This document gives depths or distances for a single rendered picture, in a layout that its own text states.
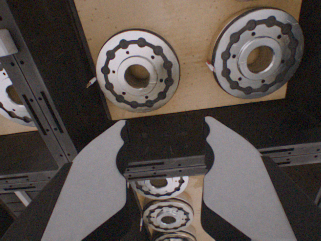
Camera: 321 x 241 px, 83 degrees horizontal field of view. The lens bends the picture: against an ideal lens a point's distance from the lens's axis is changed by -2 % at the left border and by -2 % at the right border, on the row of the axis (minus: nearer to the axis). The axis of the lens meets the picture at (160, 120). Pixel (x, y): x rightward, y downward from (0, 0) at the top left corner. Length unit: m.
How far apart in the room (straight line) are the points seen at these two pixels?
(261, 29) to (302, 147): 0.13
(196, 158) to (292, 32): 0.17
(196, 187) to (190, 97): 0.19
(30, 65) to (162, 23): 0.15
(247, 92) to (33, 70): 0.23
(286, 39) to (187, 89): 0.13
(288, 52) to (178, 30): 0.13
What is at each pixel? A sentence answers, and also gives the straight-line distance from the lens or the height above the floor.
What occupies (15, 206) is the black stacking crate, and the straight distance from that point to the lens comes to 0.57.
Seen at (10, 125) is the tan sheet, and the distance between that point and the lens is 0.39.
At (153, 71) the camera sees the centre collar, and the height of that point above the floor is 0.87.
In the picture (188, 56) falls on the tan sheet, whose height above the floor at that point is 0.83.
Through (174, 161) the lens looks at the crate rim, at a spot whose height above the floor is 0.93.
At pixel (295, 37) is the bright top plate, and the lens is 0.26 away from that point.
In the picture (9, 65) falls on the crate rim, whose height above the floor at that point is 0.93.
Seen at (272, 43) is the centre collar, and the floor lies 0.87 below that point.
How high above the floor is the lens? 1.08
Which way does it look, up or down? 60 degrees down
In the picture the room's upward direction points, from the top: 178 degrees counter-clockwise
